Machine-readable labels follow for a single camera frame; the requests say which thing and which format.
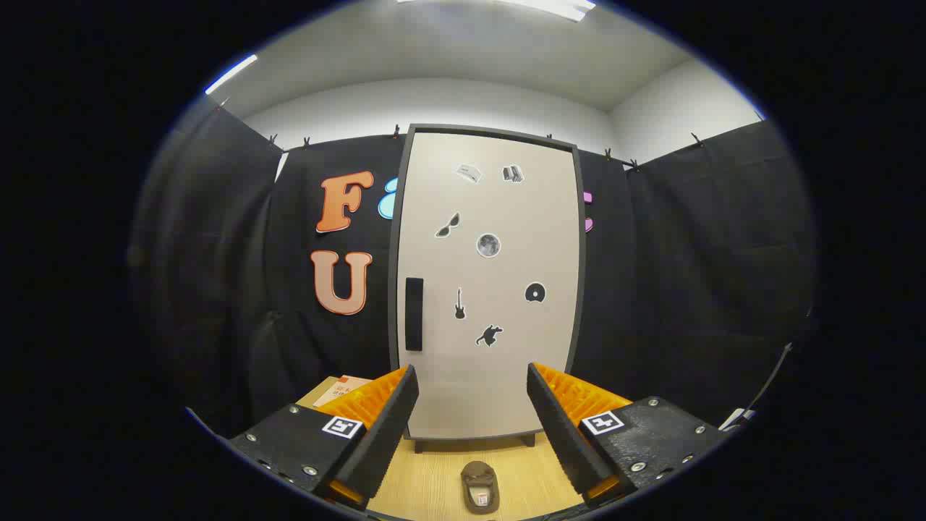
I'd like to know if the beige shoe cabinet door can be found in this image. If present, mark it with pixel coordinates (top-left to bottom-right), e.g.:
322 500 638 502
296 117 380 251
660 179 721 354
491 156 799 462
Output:
397 132 580 440

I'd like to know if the black backdrop cloth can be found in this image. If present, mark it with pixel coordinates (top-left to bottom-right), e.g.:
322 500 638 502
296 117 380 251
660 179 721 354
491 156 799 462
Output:
130 101 815 442

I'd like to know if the wide ceiling light panel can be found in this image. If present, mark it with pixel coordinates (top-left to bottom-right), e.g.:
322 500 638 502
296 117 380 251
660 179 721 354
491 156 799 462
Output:
499 0 598 22

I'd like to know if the black door handle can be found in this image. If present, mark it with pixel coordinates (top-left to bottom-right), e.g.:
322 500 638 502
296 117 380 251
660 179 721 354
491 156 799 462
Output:
405 277 424 352

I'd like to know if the beige cover book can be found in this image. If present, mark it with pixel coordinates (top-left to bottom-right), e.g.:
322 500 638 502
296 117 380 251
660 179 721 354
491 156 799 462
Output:
295 374 374 410

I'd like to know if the brown fuzzy shoe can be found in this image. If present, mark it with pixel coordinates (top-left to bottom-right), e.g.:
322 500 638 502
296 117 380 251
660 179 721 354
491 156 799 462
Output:
460 460 501 515

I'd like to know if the long ceiling light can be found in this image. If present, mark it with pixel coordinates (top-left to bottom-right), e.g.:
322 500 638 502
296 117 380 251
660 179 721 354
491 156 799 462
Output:
205 54 259 96

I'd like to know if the dark grey shoe cabinet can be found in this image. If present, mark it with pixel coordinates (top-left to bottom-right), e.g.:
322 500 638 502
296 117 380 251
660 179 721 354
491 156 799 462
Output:
388 123 587 454

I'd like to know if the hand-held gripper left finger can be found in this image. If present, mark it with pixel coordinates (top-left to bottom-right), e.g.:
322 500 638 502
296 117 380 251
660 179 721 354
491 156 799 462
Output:
229 364 420 511

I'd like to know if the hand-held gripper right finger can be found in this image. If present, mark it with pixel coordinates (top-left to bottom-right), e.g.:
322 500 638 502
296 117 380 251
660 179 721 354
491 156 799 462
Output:
526 362 730 507

